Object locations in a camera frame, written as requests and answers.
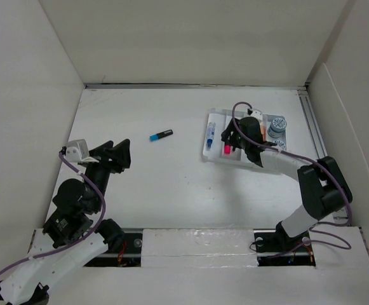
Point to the blue cap black highlighter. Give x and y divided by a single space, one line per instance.
160 135

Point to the blue round jar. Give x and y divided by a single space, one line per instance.
277 127
280 144

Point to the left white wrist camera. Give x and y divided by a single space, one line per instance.
76 151

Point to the aluminium rail back edge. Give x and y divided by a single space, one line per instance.
111 86

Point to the aluminium rail right side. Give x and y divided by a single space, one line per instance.
341 216

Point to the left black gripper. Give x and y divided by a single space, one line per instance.
117 157

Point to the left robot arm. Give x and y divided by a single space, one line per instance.
77 231

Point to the orange translucent marker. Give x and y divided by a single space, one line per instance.
262 132

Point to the white foam block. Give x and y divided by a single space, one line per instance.
198 248

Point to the clear glue bottle blue cap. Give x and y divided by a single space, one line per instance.
210 134

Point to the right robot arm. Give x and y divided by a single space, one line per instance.
323 188

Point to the pink cap black highlighter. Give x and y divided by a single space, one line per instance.
227 147

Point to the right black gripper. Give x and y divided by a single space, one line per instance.
225 135

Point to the white divided organizer tray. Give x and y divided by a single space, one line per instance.
237 157

